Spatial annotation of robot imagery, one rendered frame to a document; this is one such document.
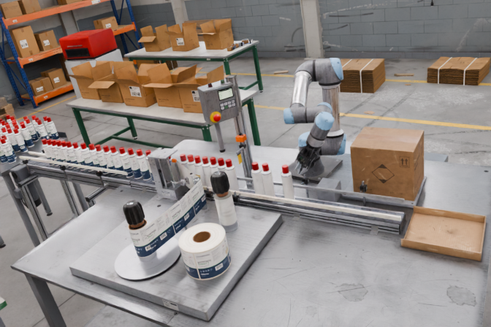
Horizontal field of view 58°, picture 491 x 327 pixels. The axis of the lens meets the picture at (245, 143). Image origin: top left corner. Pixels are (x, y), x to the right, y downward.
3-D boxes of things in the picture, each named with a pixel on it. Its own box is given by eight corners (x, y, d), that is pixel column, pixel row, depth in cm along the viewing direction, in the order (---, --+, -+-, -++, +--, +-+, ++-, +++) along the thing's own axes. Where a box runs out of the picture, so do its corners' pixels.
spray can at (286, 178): (283, 203, 224) (278, 168, 216) (287, 197, 228) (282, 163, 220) (292, 204, 222) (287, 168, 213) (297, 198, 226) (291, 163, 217)
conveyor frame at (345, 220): (131, 187, 279) (128, 181, 277) (142, 179, 287) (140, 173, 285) (400, 235, 194) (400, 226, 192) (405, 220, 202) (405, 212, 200)
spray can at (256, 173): (254, 198, 233) (248, 165, 224) (259, 193, 237) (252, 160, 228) (262, 200, 230) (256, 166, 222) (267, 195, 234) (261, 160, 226)
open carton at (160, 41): (139, 53, 708) (133, 31, 693) (161, 45, 745) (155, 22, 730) (155, 53, 688) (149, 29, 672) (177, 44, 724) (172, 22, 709)
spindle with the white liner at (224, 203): (217, 230, 213) (204, 177, 200) (226, 220, 219) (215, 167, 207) (232, 233, 208) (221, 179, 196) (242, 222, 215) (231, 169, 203)
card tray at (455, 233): (401, 246, 187) (400, 239, 186) (413, 212, 207) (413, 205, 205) (480, 261, 172) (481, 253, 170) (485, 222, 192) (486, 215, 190)
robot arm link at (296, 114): (293, 57, 236) (281, 111, 200) (313, 55, 233) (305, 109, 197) (296, 75, 244) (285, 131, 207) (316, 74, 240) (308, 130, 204)
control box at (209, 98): (204, 120, 236) (196, 87, 228) (232, 111, 241) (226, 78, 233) (210, 125, 227) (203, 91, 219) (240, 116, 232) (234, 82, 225)
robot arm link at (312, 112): (307, 101, 206) (305, 114, 197) (332, 100, 203) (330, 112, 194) (309, 115, 210) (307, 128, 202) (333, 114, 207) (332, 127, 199)
